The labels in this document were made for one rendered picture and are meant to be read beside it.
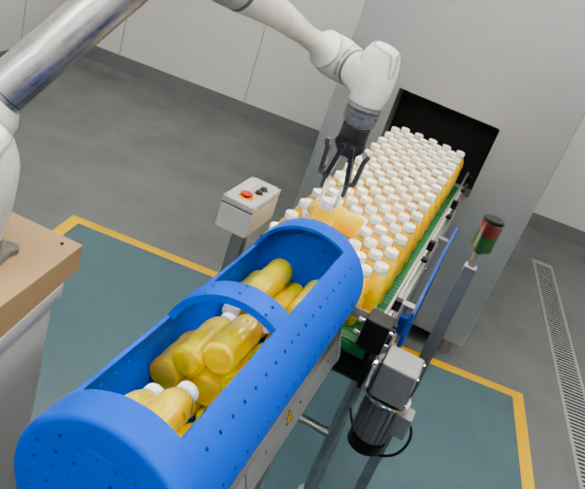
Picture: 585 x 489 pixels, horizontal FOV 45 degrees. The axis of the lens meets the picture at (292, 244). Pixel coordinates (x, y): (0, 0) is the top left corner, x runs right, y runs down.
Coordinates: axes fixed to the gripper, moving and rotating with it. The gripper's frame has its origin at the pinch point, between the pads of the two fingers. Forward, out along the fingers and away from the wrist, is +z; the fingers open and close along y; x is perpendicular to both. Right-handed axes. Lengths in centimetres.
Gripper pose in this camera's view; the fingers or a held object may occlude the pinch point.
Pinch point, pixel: (332, 192)
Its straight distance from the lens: 191.9
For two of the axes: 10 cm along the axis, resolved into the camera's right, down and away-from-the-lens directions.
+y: 8.8, 4.2, -2.0
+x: 3.6, -3.4, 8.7
